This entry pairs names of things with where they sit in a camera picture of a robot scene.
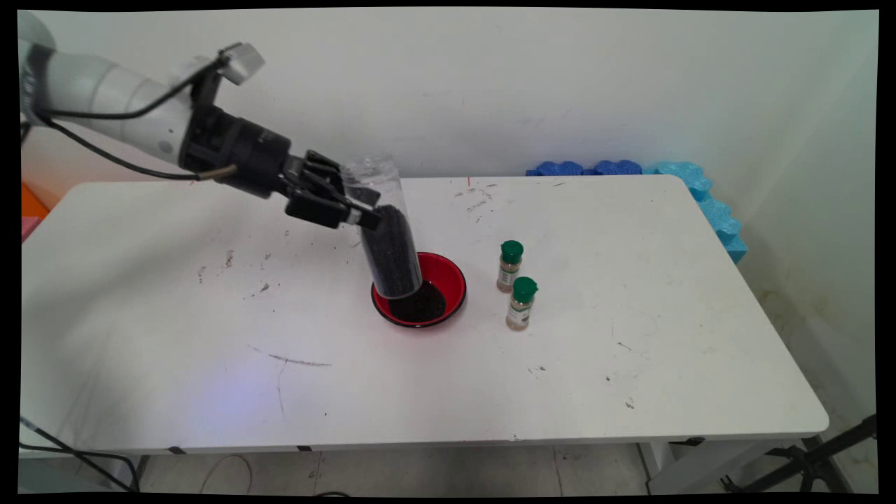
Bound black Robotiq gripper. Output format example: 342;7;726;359
178;104;384;232

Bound clear jar of black granules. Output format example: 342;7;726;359
341;155;425;300

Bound black granules pile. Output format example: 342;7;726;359
388;280;447;323

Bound red bowl with black rim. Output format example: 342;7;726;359
371;252;468;330

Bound green-capped spice bottle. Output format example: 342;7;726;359
496;240;524;293
506;276;539;332

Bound orange object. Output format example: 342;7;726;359
21;183;51;221

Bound light blue foam mat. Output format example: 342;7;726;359
643;161;748;265

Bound black tripod stand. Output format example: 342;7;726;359
721;414;878;494

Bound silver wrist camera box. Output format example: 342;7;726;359
220;43;266;86

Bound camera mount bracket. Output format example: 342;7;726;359
168;57;226;109

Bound black camera cable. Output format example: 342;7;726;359
31;49;232;121

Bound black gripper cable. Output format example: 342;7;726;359
38;115;239;183

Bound black cable strap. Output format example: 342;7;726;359
21;42;55;127

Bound black floor cable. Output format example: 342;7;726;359
20;416;141;493

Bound white table leg frame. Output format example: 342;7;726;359
638;440;806;496

